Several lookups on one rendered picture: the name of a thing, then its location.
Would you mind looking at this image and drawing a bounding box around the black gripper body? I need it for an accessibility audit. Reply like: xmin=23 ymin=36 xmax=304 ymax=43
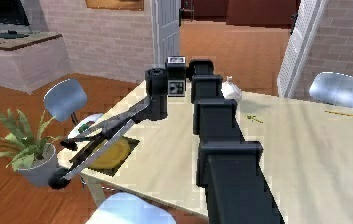
xmin=135 ymin=67 xmax=169 ymax=122

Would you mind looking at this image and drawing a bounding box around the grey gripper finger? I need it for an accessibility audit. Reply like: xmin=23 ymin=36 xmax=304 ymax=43
xmin=59 ymin=96 xmax=151 ymax=152
xmin=47 ymin=119 xmax=137 ymax=191

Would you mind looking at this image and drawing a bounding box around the green houseplant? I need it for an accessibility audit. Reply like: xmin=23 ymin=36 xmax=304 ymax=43
xmin=0 ymin=107 xmax=64 ymax=188

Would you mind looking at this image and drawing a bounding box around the grey stand with brown top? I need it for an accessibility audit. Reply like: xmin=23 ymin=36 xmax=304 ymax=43
xmin=0 ymin=31 xmax=74 ymax=95

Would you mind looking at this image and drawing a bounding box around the beige dining table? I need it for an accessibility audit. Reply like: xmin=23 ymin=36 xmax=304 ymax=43
xmin=56 ymin=79 xmax=353 ymax=224

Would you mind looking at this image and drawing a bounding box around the white plate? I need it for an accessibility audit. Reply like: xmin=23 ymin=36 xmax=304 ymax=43
xmin=67 ymin=112 xmax=106 ymax=140

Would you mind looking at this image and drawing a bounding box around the yellow plate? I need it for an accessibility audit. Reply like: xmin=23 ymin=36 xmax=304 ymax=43
xmin=89 ymin=137 xmax=132 ymax=170

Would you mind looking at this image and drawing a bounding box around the dark square place mat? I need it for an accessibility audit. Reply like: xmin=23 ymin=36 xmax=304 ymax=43
xmin=89 ymin=134 xmax=141 ymax=178

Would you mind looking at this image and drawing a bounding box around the grey chair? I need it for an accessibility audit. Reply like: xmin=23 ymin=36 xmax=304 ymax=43
xmin=308 ymin=71 xmax=353 ymax=110
xmin=43 ymin=78 xmax=89 ymax=127
xmin=84 ymin=191 xmax=178 ymax=224

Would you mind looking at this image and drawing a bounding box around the white room door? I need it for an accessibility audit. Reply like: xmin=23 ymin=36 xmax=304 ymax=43
xmin=151 ymin=0 xmax=182 ymax=68
xmin=276 ymin=0 xmax=329 ymax=100

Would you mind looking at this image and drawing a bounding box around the framed brown picture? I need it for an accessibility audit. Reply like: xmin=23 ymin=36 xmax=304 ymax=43
xmin=85 ymin=0 xmax=145 ymax=12

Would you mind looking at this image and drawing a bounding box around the small green sprig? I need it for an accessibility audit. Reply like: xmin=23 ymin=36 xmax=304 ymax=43
xmin=245 ymin=114 xmax=264 ymax=124

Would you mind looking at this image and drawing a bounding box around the black television set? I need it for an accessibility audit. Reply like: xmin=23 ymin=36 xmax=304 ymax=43
xmin=0 ymin=0 xmax=32 ymax=40

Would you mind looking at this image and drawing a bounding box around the yellow pencil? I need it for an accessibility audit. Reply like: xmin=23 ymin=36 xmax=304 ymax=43
xmin=324 ymin=109 xmax=353 ymax=120

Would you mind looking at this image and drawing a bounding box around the black door handle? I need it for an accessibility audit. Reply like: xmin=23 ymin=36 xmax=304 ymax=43
xmin=178 ymin=7 xmax=186 ymax=28
xmin=289 ymin=12 xmax=300 ymax=36

